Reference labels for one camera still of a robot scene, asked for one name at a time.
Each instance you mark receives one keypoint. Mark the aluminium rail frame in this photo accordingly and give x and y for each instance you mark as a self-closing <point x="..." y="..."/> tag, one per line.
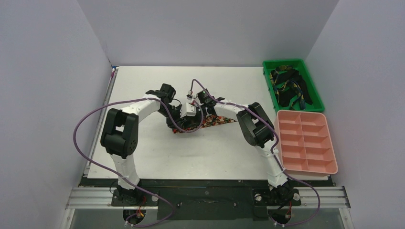
<point x="102" y="198"/>

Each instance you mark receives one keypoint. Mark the black yellow patterned tie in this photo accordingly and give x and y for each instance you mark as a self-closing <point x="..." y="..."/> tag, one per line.
<point x="290" y="88"/>

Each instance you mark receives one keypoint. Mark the pink divided tray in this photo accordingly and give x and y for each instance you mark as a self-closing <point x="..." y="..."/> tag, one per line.
<point x="305" y="145"/>

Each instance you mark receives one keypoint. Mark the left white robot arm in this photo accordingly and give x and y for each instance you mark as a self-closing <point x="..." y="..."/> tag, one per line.
<point x="121" y="131"/>

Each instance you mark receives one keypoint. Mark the colourful faces patterned tie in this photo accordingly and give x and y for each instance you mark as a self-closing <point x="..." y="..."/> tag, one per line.
<point x="218" y="120"/>

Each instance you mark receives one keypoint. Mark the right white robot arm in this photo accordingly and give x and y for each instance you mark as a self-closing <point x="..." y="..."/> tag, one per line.
<point x="259" y="132"/>

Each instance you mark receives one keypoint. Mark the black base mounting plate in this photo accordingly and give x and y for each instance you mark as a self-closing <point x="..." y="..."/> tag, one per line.
<point x="207" y="200"/>

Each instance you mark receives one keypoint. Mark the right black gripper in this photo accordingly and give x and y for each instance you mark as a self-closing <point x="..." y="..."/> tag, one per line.
<point x="209" y="104"/>

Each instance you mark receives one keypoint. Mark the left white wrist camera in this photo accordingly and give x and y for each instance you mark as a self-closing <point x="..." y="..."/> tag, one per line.
<point x="188" y="109"/>

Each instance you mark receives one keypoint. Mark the green plastic bin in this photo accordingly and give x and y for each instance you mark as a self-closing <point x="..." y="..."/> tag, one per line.
<point x="298" y="64"/>

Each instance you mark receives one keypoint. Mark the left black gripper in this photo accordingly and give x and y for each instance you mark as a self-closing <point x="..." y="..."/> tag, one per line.
<point x="179" y="121"/>

